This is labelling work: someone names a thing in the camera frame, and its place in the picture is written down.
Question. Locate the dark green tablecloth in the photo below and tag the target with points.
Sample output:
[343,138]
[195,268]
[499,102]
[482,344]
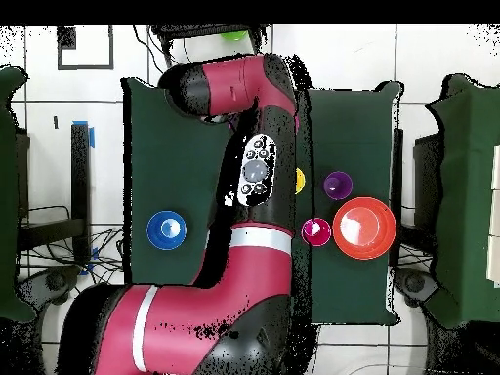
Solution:
[175,175]

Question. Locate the yellow cup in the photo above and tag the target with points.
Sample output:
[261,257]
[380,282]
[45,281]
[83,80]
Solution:
[300,180]

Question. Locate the blue bowl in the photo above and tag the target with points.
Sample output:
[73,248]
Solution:
[166,230]

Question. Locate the red cup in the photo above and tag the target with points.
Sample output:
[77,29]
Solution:
[317,232]

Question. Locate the large orange bowl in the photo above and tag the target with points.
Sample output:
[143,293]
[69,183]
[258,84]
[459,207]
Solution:
[363,228]

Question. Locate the black metal stool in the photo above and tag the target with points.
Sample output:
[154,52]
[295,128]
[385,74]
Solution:
[187,30]

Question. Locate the green side table cloth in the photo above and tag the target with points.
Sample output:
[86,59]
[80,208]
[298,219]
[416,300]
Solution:
[8,195]
[468,195]

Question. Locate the black cross beam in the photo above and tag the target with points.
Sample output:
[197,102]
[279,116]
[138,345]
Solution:
[50,233]

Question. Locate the black pedestal foot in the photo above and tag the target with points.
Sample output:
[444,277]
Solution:
[54,281]
[414,283]

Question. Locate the purple cup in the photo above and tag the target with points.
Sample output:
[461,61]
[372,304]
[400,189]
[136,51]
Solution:
[338,185]

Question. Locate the blue tape strip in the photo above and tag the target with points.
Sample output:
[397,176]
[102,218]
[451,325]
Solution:
[91,138]

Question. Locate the black upright post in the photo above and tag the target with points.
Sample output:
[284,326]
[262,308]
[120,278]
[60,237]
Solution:
[80,175]

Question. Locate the white boxes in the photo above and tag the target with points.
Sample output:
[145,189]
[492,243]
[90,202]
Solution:
[494,215]

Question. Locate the green bowl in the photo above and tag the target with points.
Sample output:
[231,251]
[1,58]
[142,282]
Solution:
[234,36]

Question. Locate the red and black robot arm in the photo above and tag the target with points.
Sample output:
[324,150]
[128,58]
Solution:
[218,304]

